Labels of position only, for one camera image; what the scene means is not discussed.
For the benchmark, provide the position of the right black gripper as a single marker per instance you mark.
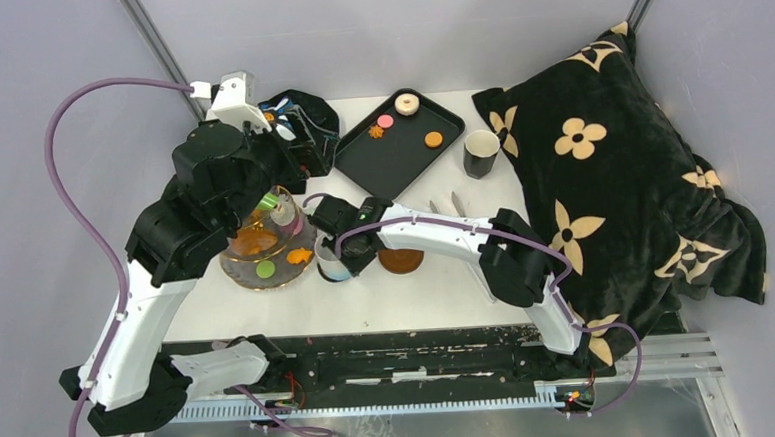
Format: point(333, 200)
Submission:
point(324, 216)

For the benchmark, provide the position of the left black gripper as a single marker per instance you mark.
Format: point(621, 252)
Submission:
point(308, 153)

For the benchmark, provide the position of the pink frosted cupcake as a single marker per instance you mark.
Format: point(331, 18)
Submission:
point(298, 226)

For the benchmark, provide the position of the white mug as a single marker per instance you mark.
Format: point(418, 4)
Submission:
point(330, 267)

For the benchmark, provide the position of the orange fish cookie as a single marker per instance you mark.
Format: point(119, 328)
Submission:
point(299, 256)

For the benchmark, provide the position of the green cake slice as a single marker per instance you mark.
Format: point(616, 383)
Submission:
point(268, 202)

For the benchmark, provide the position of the green macaron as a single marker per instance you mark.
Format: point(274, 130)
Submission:
point(265, 269)

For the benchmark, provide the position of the black paper cup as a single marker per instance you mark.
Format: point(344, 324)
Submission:
point(480, 151)

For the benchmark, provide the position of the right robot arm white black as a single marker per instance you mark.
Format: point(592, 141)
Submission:
point(509, 259)

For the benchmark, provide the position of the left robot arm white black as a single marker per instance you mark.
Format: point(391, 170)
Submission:
point(129, 384)

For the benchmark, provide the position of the black flower-print cloth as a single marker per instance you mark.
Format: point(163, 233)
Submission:
point(287, 110)

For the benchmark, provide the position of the orange swirl cookie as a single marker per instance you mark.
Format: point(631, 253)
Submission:
point(376, 132)

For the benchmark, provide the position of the black serving tray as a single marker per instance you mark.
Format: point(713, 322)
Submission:
point(385, 167)

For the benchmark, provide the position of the pink macaron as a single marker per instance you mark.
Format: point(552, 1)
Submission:
point(385, 121)

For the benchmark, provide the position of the brown round coaster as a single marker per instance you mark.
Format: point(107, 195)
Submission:
point(402, 261)

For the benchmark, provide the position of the small orange cookie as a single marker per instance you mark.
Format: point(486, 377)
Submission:
point(433, 139)

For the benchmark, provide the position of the black floral blanket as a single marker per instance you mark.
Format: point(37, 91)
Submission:
point(610, 183)

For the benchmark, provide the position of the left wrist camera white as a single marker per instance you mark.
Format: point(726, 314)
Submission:
point(229, 102)

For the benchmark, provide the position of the white ring donut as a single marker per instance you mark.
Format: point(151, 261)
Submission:
point(407, 104)

